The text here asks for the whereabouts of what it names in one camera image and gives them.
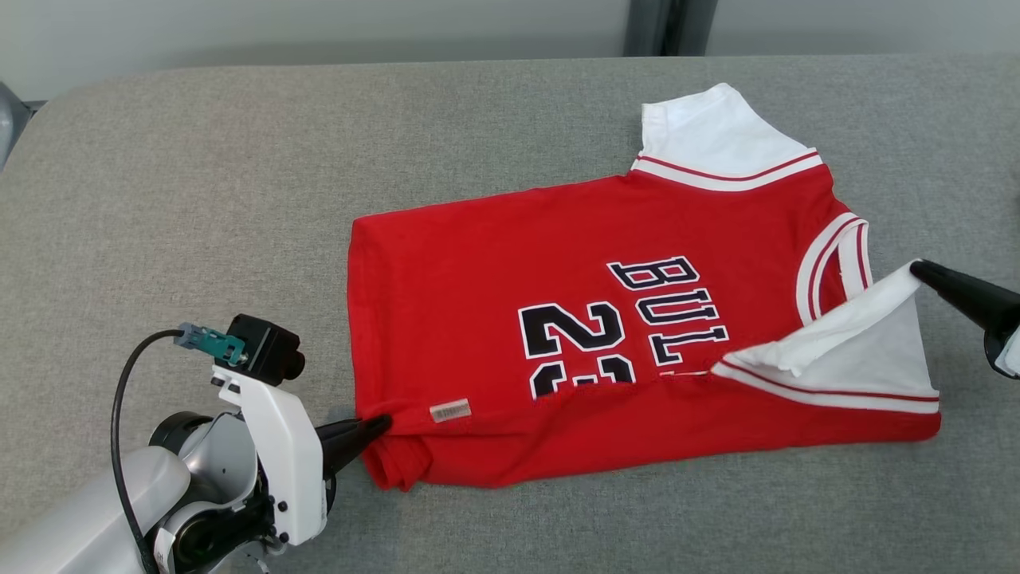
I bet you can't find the red white Bulls jersey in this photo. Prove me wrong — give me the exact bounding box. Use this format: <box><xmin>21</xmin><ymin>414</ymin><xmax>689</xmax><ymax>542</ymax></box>
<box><xmin>347</xmin><ymin>83</ymin><xmax>943</xmax><ymax>492</ymax></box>

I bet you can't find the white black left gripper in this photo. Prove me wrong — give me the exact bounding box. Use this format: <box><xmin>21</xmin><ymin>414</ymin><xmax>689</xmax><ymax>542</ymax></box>
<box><xmin>149</xmin><ymin>365</ymin><xmax>393</xmax><ymax>547</ymax></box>

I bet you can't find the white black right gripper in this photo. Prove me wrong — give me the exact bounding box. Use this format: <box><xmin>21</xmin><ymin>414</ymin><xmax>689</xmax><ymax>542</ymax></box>
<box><xmin>910</xmin><ymin>259</ymin><xmax>1020</xmax><ymax>379</ymax></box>

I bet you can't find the grey metal frame leg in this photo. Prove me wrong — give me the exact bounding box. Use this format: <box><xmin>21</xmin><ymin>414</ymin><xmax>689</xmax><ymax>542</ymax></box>
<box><xmin>0</xmin><ymin>80</ymin><xmax>34</xmax><ymax>172</ymax></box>

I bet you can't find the grey double post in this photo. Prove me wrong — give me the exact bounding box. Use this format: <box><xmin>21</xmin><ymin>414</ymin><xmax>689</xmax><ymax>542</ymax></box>
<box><xmin>626</xmin><ymin>0</ymin><xmax>718</xmax><ymax>57</ymax></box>

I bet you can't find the black cable teal plug left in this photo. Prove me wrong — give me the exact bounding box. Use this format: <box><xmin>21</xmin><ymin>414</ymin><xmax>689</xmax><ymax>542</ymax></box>
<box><xmin>110</xmin><ymin>322</ymin><xmax>248</xmax><ymax>574</ymax></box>

